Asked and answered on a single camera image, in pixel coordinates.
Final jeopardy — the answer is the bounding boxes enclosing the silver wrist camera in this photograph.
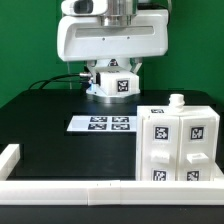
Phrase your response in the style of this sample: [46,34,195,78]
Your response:
[61,0,108,16]

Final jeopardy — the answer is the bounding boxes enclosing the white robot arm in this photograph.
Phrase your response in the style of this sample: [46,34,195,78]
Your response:
[57,0,172,103]

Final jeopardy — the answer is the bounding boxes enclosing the white marker plate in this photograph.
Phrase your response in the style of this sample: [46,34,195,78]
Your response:
[67,115,136,132]

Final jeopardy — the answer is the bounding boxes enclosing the white cabinet top block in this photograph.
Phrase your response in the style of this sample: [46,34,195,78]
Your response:
[98,69,140,96]

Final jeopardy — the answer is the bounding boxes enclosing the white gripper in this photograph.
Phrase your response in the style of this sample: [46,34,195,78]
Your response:
[57,10,168,84]

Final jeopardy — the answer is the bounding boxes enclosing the white cabinet door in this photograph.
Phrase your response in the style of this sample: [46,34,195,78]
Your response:
[140,115,179,181]
[177,115,219,181]

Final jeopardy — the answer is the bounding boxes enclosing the black cable bundle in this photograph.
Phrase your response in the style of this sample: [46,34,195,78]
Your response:
[27,73,92,91]

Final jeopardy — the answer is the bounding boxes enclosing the white U-shaped fence frame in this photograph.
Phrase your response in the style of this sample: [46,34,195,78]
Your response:
[0,144,224,206]

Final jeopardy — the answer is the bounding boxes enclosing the white cabinet body box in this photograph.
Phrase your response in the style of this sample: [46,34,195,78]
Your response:
[135,94,220,181]

